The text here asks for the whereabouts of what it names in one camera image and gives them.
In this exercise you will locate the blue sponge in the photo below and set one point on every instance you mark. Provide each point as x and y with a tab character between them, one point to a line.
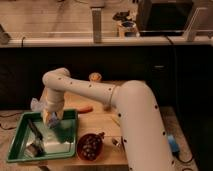
53	122

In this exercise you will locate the black monitor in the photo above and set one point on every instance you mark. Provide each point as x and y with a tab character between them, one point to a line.
162	17

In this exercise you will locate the blue foot pedal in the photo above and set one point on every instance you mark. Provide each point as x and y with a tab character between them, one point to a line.
173	144

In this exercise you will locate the grey metal post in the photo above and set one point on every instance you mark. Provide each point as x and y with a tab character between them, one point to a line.
96	20

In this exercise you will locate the green plastic tray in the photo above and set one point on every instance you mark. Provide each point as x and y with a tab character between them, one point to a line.
59	142

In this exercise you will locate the black brush in tray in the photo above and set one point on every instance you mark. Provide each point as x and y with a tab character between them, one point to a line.
36	148

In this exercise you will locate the cup with orange contents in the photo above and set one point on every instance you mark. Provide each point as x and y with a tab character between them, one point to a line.
95	77

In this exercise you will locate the orange carrot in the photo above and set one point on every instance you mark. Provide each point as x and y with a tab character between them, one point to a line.
86	109

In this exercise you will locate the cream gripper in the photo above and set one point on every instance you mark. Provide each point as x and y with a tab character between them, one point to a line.
46	115

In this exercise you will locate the small metal clip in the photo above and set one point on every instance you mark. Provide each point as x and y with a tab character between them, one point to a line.
115	142

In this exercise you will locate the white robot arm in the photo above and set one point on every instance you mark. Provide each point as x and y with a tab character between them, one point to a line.
143	132

